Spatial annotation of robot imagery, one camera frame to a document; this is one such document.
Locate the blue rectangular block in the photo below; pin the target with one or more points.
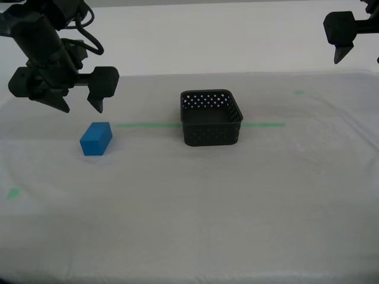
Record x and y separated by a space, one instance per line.
94 140

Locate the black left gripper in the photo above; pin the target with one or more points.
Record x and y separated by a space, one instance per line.
56 72

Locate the long green tape line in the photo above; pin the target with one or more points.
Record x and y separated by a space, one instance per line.
148 125

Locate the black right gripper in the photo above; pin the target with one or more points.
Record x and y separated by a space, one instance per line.
370 26

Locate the white woven plastic table cover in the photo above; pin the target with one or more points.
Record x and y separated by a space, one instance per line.
189 207

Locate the small green tape mark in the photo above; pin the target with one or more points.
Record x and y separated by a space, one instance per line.
299 92
13 193

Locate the black perforated plastic basket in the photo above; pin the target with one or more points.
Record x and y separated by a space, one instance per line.
207 136

